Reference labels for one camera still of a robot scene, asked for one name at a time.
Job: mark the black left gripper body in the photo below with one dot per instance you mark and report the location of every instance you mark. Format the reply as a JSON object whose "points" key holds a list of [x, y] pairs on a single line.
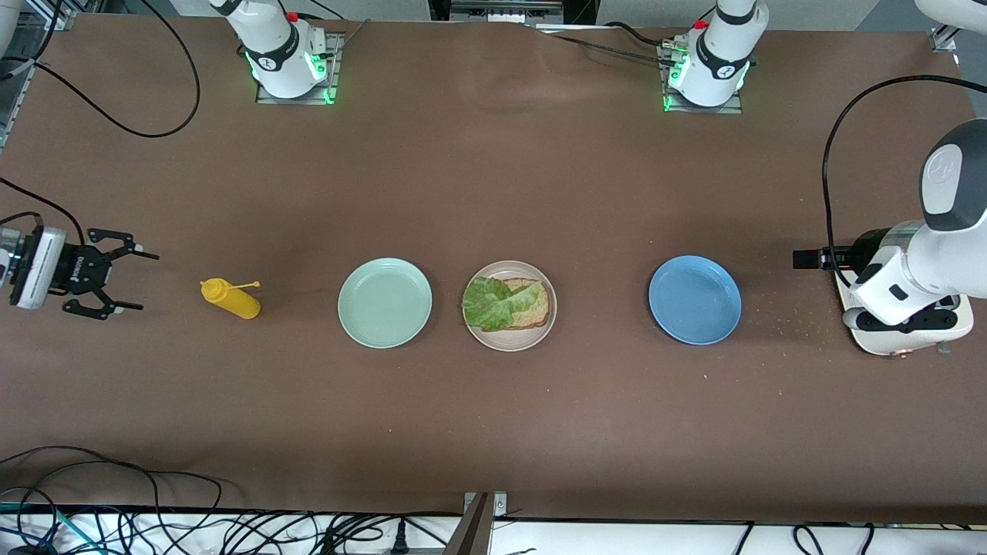
{"points": [[867, 247]]}

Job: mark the beige plate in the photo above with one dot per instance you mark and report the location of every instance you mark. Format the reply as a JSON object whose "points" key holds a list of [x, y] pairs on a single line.
{"points": [[513, 343]]}

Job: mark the green lettuce leaf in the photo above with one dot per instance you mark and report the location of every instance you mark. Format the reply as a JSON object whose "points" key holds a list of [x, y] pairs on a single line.
{"points": [[493, 304]]}

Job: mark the grey power strip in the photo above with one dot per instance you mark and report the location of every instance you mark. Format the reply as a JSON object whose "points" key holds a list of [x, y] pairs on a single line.
{"points": [[505, 11]]}

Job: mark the black power plug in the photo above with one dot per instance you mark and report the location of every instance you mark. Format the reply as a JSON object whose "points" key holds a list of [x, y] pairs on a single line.
{"points": [[399, 539]]}

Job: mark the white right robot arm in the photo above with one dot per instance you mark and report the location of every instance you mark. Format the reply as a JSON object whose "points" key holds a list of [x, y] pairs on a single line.
{"points": [[277, 58]]}

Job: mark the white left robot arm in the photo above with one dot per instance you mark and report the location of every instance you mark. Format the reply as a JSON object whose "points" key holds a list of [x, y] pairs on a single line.
{"points": [[952, 177]]}

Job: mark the small metal corner bracket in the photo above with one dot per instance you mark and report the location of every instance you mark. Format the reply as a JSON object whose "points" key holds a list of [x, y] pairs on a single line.
{"points": [[942, 40]]}

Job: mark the white toaster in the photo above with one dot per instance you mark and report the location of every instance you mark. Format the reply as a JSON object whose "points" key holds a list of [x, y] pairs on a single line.
{"points": [[925, 343]]}

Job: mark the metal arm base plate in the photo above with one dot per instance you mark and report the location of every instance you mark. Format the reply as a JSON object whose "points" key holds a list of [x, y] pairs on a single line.
{"points": [[702, 109], [293, 100]]}

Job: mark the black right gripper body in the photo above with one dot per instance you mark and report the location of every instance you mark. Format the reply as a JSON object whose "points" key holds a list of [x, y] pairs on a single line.
{"points": [[77, 269]]}

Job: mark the blue plate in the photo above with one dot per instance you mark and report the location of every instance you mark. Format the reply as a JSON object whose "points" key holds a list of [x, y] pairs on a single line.
{"points": [[694, 301]]}

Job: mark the yellow squeeze bottle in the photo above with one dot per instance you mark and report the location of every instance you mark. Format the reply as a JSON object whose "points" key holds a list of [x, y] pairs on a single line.
{"points": [[235, 302]]}

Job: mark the brown bread slice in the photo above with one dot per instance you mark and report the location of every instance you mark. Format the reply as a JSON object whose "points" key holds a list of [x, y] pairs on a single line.
{"points": [[536, 316]]}

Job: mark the mint green plate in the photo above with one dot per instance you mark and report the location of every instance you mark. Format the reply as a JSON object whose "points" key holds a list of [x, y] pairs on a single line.
{"points": [[384, 303]]}

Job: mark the grey metal bracket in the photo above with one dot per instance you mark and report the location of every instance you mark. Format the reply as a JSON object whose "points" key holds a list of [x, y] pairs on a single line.
{"points": [[474, 532]]}

